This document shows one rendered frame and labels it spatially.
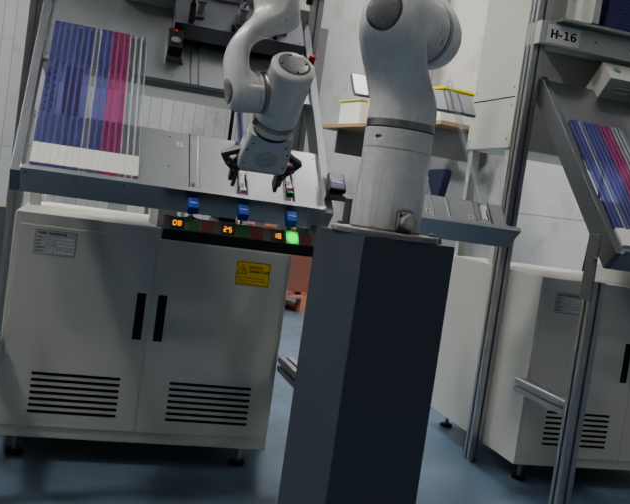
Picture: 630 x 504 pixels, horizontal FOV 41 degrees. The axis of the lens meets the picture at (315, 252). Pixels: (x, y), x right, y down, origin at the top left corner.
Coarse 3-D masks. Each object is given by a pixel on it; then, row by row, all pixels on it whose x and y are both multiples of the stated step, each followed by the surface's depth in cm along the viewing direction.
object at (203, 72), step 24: (72, 0) 214; (96, 0) 217; (120, 0) 219; (48, 24) 205; (96, 24) 211; (120, 24) 213; (144, 24) 216; (168, 24) 219; (48, 48) 200; (192, 48) 216; (216, 48) 219; (168, 72) 207; (192, 72) 210; (216, 72) 212
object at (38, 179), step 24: (24, 168) 172; (48, 168) 174; (48, 192) 178; (72, 192) 179; (96, 192) 179; (120, 192) 180; (144, 192) 180; (168, 192) 181; (192, 192) 182; (216, 192) 183; (216, 216) 188; (264, 216) 190; (312, 216) 191
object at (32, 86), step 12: (48, 0) 209; (48, 12) 206; (36, 48) 197; (36, 60) 194; (36, 72) 192; (36, 84) 190; (24, 96) 186; (36, 96) 195; (24, 108) 184; (24, 120) 181; (24, 132) 179; (24, 144) 177; (12, 156) 174; (12, 168) 172; (12, 180) 174
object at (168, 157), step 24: (144, 144) 189; (168, 144) 191; (192, 144) 194; (216, 144) 196; (144, 168) 184; (168, 168) 187; (192, 168) 189; (216, 168) 191; (312, 168) 200; (264, 192) 191; (312, 192) 195
